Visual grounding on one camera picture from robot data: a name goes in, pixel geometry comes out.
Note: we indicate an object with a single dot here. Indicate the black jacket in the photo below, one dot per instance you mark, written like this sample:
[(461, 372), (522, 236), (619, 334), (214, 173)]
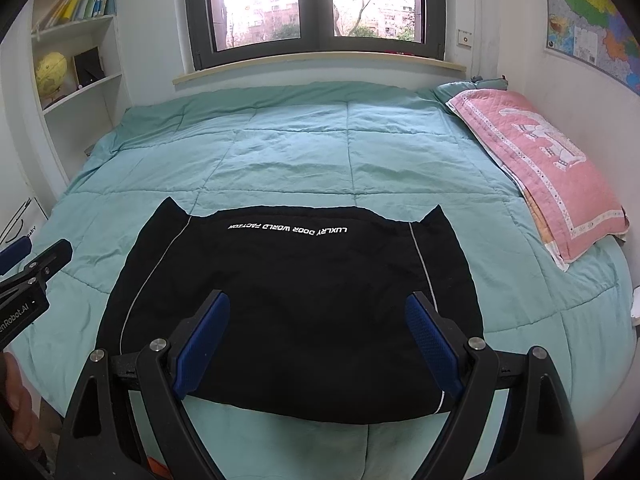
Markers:
[(300, 310)]

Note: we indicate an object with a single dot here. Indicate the white bookshelf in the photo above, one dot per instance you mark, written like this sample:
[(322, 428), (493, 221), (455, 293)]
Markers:
[(117, 110)]

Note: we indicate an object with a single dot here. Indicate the beige window sill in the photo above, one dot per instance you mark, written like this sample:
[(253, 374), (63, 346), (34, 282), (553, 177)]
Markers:
[(320, 67)]

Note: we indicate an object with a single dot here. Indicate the white cardboard box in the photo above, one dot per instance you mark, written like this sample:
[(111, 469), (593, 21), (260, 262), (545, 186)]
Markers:
[(22, 220)]

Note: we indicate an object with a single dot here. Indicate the green pillow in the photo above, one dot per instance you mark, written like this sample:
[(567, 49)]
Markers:
[(465, 87)]

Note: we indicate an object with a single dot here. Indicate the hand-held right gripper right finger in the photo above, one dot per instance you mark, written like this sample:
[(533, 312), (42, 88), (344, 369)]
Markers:
[(432, 340)]

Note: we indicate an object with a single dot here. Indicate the window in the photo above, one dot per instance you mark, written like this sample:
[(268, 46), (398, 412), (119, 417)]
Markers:
[(315, 5)]

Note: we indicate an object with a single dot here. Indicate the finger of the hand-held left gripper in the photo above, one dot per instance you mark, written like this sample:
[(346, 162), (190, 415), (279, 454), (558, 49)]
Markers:
[(15, 255), (50, 257)]

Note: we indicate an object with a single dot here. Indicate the pink quilted pillow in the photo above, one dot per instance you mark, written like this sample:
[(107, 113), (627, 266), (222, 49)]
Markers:
[(545, 160)]

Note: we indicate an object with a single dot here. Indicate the person's left hand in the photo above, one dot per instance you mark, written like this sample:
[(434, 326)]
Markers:
[(17, 400)]

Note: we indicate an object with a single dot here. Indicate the wall map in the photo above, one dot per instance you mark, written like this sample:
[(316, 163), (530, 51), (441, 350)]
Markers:
[(595, 15)]

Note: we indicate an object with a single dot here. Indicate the black box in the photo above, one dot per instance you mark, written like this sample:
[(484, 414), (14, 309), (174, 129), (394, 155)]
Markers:
[(89, 66)]

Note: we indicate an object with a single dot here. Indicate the white wall switch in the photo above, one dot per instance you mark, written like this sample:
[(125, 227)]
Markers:
[(465, 38)]

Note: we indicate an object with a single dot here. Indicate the yellow globe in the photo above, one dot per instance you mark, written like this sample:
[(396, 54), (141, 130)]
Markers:
[(50, 72)]

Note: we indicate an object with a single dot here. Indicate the white object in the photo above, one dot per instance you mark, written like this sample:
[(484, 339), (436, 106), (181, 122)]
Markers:
[(635, 307)]

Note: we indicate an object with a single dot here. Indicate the green quilt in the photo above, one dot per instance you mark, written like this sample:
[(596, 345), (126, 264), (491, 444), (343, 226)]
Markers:
[(300, 150)]

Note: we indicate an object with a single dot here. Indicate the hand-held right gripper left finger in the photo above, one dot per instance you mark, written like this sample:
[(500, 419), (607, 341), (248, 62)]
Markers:
[(202, 345)]

